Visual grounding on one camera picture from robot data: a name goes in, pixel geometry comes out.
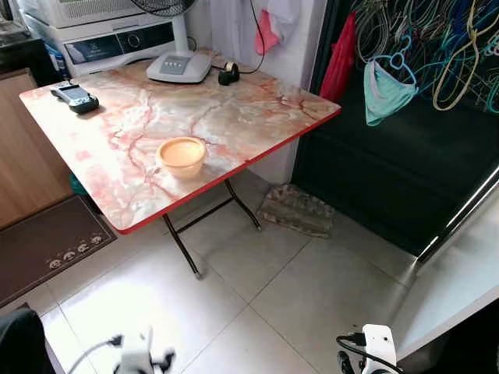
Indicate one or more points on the orange lidded plastic container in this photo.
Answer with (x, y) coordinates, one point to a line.
(181, 160)

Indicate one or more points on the white fridge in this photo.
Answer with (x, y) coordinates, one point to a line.
(456, 280)

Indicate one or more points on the black chair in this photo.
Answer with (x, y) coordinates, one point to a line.
(19, 343)

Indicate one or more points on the brown door mat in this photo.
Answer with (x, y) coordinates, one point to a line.
(47, 245)

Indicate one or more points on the wooden cabinet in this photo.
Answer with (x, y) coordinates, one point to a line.
(27, 156)

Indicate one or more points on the marble top folding table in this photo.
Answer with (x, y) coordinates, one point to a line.
(234, 117)

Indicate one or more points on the teal underwear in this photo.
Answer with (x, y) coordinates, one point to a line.
(382, 97)

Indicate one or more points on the grey handheld game console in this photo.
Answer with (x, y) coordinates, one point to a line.
(76, 97)

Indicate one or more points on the black tape dispenser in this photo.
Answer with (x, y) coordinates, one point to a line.
(228, 75)

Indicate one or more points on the white table fan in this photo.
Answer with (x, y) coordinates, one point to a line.
(179, 66)

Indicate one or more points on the red hanging cloth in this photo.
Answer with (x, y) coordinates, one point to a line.
(339, 66)

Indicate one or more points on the light blue clothes hanger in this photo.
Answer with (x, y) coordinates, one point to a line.
(399, 56)

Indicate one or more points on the white appliance with black panel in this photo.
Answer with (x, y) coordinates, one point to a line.
(117, 45)

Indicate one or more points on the yellow clothes hanger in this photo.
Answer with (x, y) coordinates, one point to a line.
(466, 54)

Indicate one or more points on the pink hanging cloth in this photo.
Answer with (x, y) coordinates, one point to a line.
(267, 35)

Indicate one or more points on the white hanging garment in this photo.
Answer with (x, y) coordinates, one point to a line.
(284, 15)

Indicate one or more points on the white air conditioner unit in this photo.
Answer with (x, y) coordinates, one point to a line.
(93, 11)

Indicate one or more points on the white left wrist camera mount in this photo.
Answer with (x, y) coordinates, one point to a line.
(136, 358)

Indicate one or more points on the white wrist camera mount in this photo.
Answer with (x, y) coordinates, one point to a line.
(380, 343)
(136, 358)

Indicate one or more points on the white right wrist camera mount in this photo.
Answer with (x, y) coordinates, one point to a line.
(380, 343)

